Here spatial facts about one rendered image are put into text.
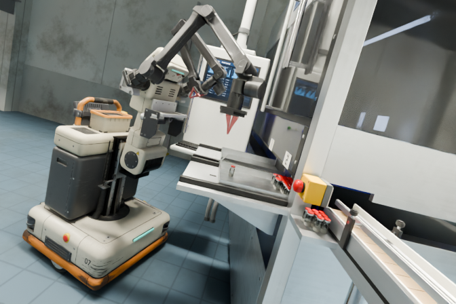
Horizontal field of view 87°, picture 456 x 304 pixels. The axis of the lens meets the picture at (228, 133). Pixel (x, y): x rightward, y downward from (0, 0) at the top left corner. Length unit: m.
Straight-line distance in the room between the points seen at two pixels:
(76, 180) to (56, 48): 4.14
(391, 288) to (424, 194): 0.49
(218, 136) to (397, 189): 1.20
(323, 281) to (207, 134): 1.20
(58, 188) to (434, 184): 1.79
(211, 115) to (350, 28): 1.19
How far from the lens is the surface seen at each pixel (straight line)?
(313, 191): 0.78
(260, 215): 0.99
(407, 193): 1.04
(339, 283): 1.09
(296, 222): 0.84
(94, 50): 5.06
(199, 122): 1.83
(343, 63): 0.86
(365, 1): 0.93
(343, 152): 0.88
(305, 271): 1.02
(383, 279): 0.68
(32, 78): 5.82
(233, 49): 0.97
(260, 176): 1.16
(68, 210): 1.71
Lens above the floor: 1.20
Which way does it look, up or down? 8 degrees down
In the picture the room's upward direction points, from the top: 14 degrees clockwise
